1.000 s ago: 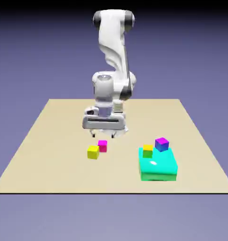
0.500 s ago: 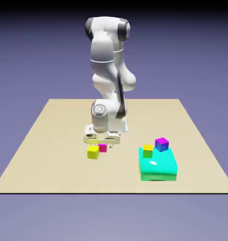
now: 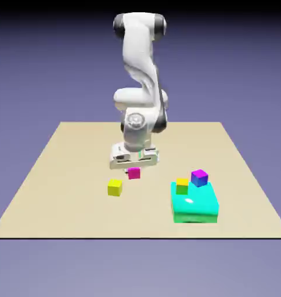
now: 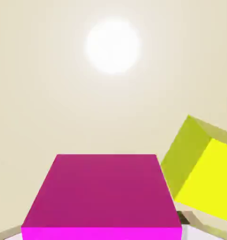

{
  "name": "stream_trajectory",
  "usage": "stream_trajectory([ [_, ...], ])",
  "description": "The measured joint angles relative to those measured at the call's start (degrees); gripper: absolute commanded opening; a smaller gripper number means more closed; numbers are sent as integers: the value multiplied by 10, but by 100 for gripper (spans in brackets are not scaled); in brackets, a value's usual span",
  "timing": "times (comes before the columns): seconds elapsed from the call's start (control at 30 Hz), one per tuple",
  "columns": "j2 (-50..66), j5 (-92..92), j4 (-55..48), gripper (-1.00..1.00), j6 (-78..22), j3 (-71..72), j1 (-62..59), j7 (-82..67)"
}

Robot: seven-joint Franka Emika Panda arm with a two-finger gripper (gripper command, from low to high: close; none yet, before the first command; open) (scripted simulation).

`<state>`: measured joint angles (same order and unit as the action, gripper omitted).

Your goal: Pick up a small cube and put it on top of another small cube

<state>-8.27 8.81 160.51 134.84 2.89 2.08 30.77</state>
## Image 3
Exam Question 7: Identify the small purple cube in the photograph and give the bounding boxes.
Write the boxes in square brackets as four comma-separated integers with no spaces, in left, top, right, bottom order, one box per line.
[190,169,209,188]

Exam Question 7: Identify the large cyan box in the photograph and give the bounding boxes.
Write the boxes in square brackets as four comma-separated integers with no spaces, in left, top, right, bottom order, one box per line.
[170,181,219,224]

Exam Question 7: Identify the small orange cube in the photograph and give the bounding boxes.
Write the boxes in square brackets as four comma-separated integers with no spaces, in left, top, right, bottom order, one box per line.
[175,178,189,195]

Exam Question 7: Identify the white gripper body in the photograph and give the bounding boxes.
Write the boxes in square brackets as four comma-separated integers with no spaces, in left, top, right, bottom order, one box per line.
[109,142,160,170]

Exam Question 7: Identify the small yellow cube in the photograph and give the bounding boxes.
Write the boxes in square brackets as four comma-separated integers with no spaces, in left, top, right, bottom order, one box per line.
[107,179,123,197]

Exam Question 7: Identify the small magenta cube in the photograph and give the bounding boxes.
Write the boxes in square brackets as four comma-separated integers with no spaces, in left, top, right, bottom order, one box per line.
[127,167,141,180]

